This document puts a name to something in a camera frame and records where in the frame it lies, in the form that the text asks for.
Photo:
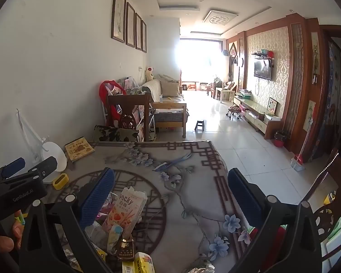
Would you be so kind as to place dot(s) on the wall-mounted television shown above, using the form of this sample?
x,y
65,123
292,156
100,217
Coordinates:
x,y
263,68

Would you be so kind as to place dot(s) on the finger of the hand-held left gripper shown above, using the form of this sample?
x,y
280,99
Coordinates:
x,y
47,166
12,166

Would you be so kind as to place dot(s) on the colourful framed picture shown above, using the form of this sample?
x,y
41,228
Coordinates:
x,y
272,105

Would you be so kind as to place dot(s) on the cartoon printed door curtain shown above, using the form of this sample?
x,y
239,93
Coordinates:
x,y
334,91

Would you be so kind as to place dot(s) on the blue green toy box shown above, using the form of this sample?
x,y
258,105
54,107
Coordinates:
x,y
20,218

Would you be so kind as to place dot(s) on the red cloth bag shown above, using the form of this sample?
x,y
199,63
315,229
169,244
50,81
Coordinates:
x,y
103,91

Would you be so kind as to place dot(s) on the cream plush toy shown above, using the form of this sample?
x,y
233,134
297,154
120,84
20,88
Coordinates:
x,y
149,74

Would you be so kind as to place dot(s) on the small flower wall picture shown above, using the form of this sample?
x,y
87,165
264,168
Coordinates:
x,y
309,111

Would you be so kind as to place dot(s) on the yellow toy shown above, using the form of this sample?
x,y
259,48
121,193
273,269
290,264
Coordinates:
x,y
329,197

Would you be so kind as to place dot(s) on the yellow white carton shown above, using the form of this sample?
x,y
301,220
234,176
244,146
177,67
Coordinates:
x,y
143,264

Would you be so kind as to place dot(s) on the diamond wall decoration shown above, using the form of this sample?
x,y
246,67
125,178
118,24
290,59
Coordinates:
x,y
233,51

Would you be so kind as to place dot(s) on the pastel snack packet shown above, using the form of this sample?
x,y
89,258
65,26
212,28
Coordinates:
x,y
115,234

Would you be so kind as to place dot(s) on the red flower pot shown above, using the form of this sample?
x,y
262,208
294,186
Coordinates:
x,y
279,142

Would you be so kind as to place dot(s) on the small yellow packet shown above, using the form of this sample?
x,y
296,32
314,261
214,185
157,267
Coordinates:
x,y
101,254

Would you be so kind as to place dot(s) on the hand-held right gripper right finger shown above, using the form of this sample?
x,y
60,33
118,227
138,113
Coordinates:
x,y
244,199

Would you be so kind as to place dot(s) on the clear wrapper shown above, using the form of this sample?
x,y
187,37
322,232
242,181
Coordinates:
x,y
204,268

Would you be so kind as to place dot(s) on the yellow printed box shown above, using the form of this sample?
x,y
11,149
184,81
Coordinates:
x,y
79,149

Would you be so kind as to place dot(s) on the round rolling stool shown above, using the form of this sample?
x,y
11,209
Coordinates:
x,y
234,110

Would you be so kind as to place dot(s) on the carved wooden chair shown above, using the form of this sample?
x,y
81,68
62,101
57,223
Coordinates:
x,y
128,99
339,173

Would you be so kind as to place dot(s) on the small black step stool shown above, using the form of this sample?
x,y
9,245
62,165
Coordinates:
x,y
199,124

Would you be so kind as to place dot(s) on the grey dustpan with broom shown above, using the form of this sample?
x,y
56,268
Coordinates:
x,y
297,163

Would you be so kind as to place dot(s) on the clear plastic bag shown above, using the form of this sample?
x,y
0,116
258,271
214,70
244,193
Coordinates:
x,y
95,231

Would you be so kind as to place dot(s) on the wooden sofa with cushions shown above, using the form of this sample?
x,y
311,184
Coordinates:
x,y
164,91

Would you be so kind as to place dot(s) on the pink plastic bag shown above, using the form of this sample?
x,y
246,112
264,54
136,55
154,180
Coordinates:
x,y
103,215

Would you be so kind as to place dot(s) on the white side table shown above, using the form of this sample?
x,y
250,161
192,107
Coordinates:
x,y
226,93

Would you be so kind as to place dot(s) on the floral chair cushion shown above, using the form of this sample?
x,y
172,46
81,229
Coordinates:
x,y
113,133

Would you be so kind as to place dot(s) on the white desk lamp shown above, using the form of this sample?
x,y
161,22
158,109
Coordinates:
x,y
55,153

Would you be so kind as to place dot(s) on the framed wall picture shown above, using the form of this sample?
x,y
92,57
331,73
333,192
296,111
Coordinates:
x,y
130,24
143,36
138,31
118,15

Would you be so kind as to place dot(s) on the red basin with green rim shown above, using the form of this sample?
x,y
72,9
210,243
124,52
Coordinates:
x,y
277,244

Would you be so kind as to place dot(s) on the long television cabinet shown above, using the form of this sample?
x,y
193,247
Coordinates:
x,y
258,118

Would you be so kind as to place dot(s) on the long wall scroll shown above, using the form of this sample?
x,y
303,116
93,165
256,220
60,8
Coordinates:
x,y
315,54

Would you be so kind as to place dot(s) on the wall shelf with ornaments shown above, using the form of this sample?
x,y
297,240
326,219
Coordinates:
x,y
261,54

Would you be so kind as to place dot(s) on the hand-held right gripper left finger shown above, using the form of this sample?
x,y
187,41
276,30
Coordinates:
x,y
98,196

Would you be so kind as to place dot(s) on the dark red cigarette box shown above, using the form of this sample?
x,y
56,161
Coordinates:
x,y
126,251

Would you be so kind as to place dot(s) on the square ceiling lamp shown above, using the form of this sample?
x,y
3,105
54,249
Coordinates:
x,y
220,19

